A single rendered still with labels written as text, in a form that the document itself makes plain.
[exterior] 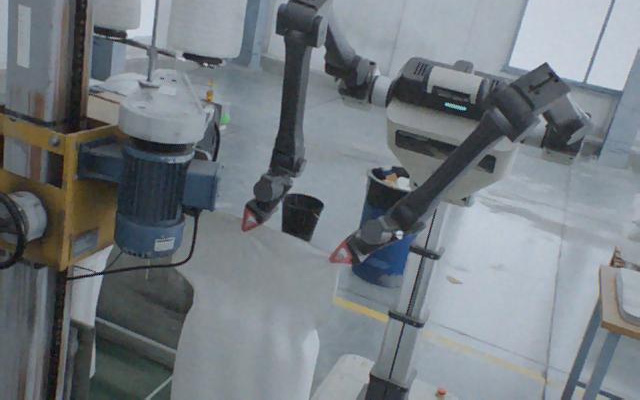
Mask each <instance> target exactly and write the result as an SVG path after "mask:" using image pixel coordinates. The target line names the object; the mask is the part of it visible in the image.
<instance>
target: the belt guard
mask: <svg viewBox="0 0 640 400"><path fill-rule="evenodd" d="M161 73H162V77H164V78H165V79H160V78H159V77H161ZM174 74H175V77H174ZM172 79H174V80H176V81H171V80H172ZM153 80H155V81H158V82H159V83H160V85H164V86H170V87H176V88H177V90H176V93H175V96H172V95H165V94H159V93H157V92H158V90H159V88H160V87H158V88H151V87H143V86H141V85H139V86H138V87H137V88H135V89H134V90H133V91H132V92H131V93H130V94H129V95H128V96H126V97H125V98H124V99H123V100H122V101H121V102H120V110H119V120H118V127H119V129H120V130H121V131H123V132H124V133H126V134H128V135H131V136H134V137H136V138H140V139H144V140H148V141H153V142H160V143H174V144H184V143H193V142H197V141H200V140H202V139H203V137H204V132H205V128H204V125H205V118H206V114H205V112H204V110H203V108H202V105H201V103H200V101H199V99H198V97H197V95H196V93H195V91H194V89H193V87H192V85H191V83H190V81H189V79H188V77H187V75H186V74H185V73H183V72H180V71H175V70H170V69H157V70H156V71H155V72H154V73H153Z"/></svg>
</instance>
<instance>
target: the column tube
mask: <svg viewBox="0 0 640 400"><path fill-rule="evenodd" d="M19 4H20V5H23V6H28V7H31V25H30V45H29V50H30V66H29V69H28V68H24V67H23V66H20V65H17V54H18V31H19V21H18V8H19ZM76 9H77V8H76V5H75V0H8V25H7V52H6V55H7V77H6V103H5V116H6V117H9V118H13V119H16V120H19V121H22V122H25V123H28V124H31V125H35V126H38V127H41V128H44V129H47V130H48V131H53V132H56V133H60V134H63V135H68V134H69V129H68V127H69V120H70V115H69V113H70V104H71V99H70V98H71V90H72V84H71V75H72V60H73V45H74V30H75V13H76ZM94 10H95V0H88V8H87V22H86V27H85V30H86V35H85V41H84V46H85V48H84V53H85V56H84V71H83V85H82V100H81V114H80V119H79V120H80V127H79V132H82V131H86V122H87V110H88V98H89V84H90V72H91V59H92V47H93V37H92V35H93V22H94ZM64 157H65V156H63V155H60V154H57V153H53V152H51V151H48V150H45V149H42V148H39V147H36V146H33V145H29V143H27V142H24V141H21V140H18V139H15V138H12V137H9V136H5V135H4V153H3V170H5V171H9V172H11V173H14V174H17V175H20V176H22V177H25V178H29V179H31V180H34V181H37V182H39V183H42V184H49V183H52V182H56V181H59V180H62V179H63V171H64ZM56 280H57V270H56V268H54V267H51V266H49V265H46V264H44V263H42V262H39V261H37V260H33V259H31V258H30V259H28V258H26V257H24V256H22V257H21V259H20V260H19V262H18V263H17V264H16V265H14V266H12V267H10V268H8V269H5V270H0V400H46V395H47V383H48V371H50V367H49V366H50V360H51V357H50V352H51V338H52V326H53V323H54V314H55V302H56V299H55V295H56V290H57V287H56ZM73 283H74V280H67V282H66V287H65V288H66V296H65V309H64V320H63V332H62V342H61V344H60V356H59V359H60V361H59V367H58V369H59V374H58V387H56V399H55V400H61V398H62V397H63V384H64V372H65V359H66V352H67V346H68V334H69V321H70V309H71V296H72V294H73Z"/></svg>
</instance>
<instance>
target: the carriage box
mask: <svg viewBox="0 0 640 400"><path fill-rule="evenodd" d="M119 110H120V102H119V101H115V100H112V99H109V98H105V97H101V96H98V95H95V94H92V93H89V98H88V110H87V122H86V131H82V132H78V133H73V134H69V135H63V134H60V133H56V132H53V131H48V130H47V129H44V128H41V127H38V126H35V125H31V124H28V123H25V122H22V121H19V120H16V119H13V118H9V117H6V116H5V103H4V104H0V191H2V192H3V193H4V194H7V195H9V194H12V193H15V192H19V191H25V192H30V193H32V194H34V195H35V196H36V197H37V198H38V199H39V200H40V201H41V203H42V204H43V206H44V208H45V211H46V215H47V224H46V228H45V230H44V232H43V235H42V236H41V237H38V238H36V239H33V240H30V241H27V242H26V245H25V249H24V252H23V255H22V256H24V257H26V258H28V259H30V258H31V259H33V260H37V261H39V262H42V263H44V264H46V265H49V266H51V267H54V268H56V270H57V271H62V270H64V269H67V267H68V266H70V265H72V264H74V263H76V262H78V261H80V260H82V259H84V258H86V257H89V256H91V255H93V254H95V253H97V252H100V251H102V250H104V249H106V248H108V247H110V246H112V245H114V244H116V242H115V240H114V230H115V220H113V217H116V211H117V209H118V207H117V196H118V186H119V183H116V182H110V181H105V180H100V179H95V178H91V179H87V180H83V181H78V180H77V179H78V176H77V166H78V153H79V145H80V143H81V142H85V141H89V140H93V139H98V138H102V137H106V136H110V135H114V134H115V135H117V136H118V145H121V146H123V143H124V141H125V140H126V139H127V138H129V137H131V135H128V134H126V133H124V132H123V131H121V130H120V129H119V127H118V120H119ZM4 135H5V136H9V137H12V138H15V139H18V140H21V141H24V142H27V143H29V145H33V146H36V147H39V148H42V149H45V150H48V151H51V152H53V153H57V154H60V155H63V156H65V157H64V171H63V179H62V180H59V181H56V182H52V183H49V184H42V183H39V182H37V181H34V180H31V179H29V178H25V177H22V176H20V175H17V174H14V173H11V172H9V171H5V170H3V153H4ZM99 229H100V231H99V243H98V247H97V248H94V249H92V250H90V251H88V252H86V253H84V254H82V255H80V256H78V257H76V258H74V259H72V254H73V242H74V241H75V240H76V239H78V238H81V237H83V236H85V235H87V234H90V233H92V232H95V231H97V230H99ZM16 245H17V244H13V243H8V242H6V241H5V240H3V239H2V238H1V237H0V247H1V248H3V249H6V250H8V251H12V252H15V250H16Z"/></svg>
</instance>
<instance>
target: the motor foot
mask: <svg viewBox="0 0 640 400"><path fill-rule="evenodd" d="M122 150H123V146H121V145H118V136H117V135H115V134H114V135H110V136H106V137H102V138H98V139H93V140H89V141H85V142H81V143H80V145H79V153H78V166H77V176H78V179H77V180H78V181H83V180H87V179H91V178H95V179H100V180H105V181H110V182H116V183H120V174H121V164H122Z"/></svg>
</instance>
